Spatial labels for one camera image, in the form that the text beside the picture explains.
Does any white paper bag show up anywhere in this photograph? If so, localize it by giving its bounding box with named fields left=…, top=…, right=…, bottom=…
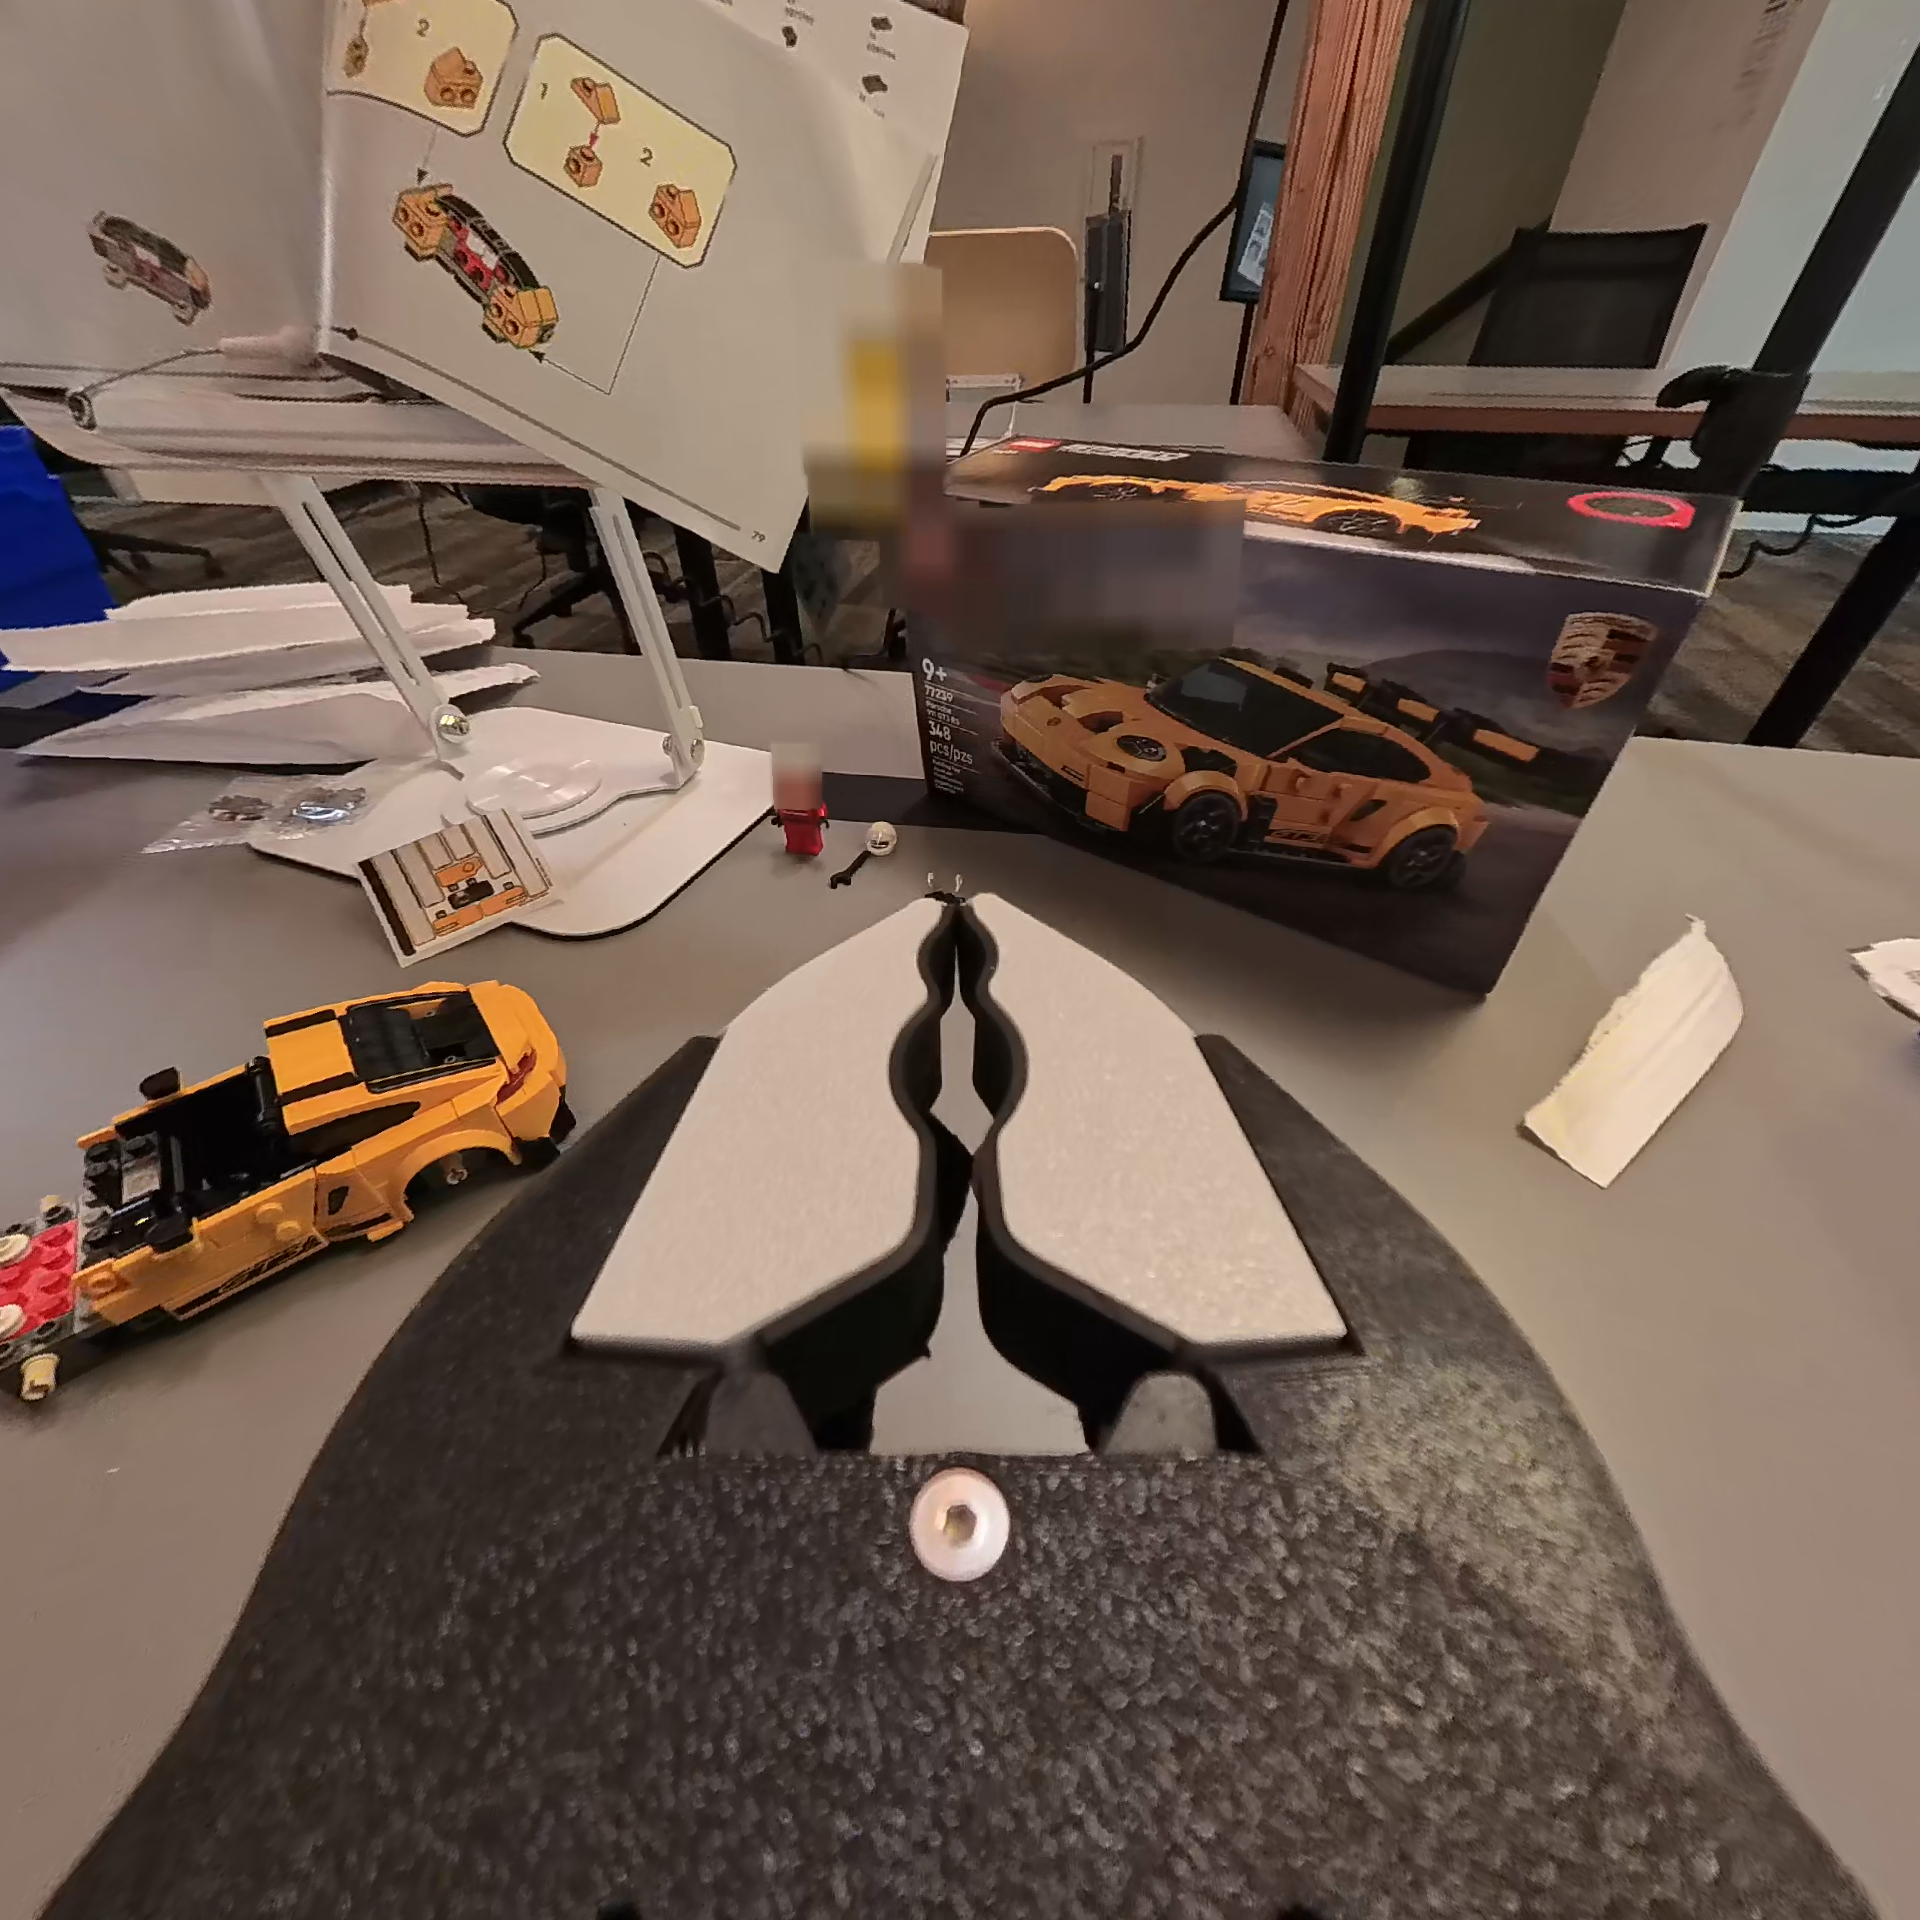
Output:
left=31, top=661, right=543, bottom=767
left=0, top=584, right=497, bottom=679

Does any lego sticker sheet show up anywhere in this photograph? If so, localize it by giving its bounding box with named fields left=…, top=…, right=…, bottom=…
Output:
left=357, top=805, right=560, bottom=963

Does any brown desk with black frame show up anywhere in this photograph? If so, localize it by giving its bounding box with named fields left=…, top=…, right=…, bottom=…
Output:
left=1294, top=358, right=1920, bottom=445

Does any lego set box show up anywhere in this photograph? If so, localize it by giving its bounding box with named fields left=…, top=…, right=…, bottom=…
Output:
left=909, top=439, right=1745, bottom=1001

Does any empty blue plastic bin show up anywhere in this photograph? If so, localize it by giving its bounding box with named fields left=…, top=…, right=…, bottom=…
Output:
left=0, top=428, right=118, bottom=692

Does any torn white paper strip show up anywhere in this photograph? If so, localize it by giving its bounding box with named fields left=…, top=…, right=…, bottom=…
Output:
left=1521, top=916, right=1749, bottom=1190

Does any beige chair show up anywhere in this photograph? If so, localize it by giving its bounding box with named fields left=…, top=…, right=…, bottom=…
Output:
left=930, top=224, right=1085, bottom=385

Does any black wall device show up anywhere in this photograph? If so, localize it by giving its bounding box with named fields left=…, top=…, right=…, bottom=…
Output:
left=1081, top=137, right=1142, bottom=352

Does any orange lego car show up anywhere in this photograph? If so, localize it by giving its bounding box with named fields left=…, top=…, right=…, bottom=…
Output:
left=0, top=977, right=581, bottom=1405

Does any white book stand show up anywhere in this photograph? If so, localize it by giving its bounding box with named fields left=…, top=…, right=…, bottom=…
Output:
left=0, top=375, right=777, bottom=941

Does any black metal post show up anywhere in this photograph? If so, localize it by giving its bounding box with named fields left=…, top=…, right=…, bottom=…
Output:
left=1328, top=0, right=1473, bottom=461

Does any wall mounted tablet screen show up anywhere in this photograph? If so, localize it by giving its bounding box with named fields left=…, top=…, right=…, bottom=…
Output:
left=1218, top=137, right=1290, bottom=305

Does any black slanted beam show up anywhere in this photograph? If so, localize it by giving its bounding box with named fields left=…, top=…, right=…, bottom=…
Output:
left=1745, top=46, right=1920, bottom=749

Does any black chair base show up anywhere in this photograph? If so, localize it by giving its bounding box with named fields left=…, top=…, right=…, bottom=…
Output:
left=464, top=486, right=677, bottom=646

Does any black mesh chair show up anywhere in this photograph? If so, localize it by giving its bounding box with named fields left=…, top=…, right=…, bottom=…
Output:
left=1471, top=222, right=1713, bottom=371

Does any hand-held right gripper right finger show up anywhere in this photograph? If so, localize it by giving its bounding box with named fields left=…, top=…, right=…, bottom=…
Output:
left=959, top=892, right=1354, bottom=1360

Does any wooden pillar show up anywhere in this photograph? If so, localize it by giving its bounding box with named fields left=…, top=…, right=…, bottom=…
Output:
left=1241, top=0, right=1423, bottom=408

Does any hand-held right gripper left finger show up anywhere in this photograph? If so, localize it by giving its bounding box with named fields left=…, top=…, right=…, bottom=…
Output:
left=569, top=895, right=973, bottom=1360

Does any black cable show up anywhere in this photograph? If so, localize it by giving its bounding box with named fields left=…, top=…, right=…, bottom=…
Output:
left=960, top=0, right=1291, bottom=455

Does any lego instruction booklet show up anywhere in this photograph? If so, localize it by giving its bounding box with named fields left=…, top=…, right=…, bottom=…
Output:
left=0, top=0, right=973, bottom=574

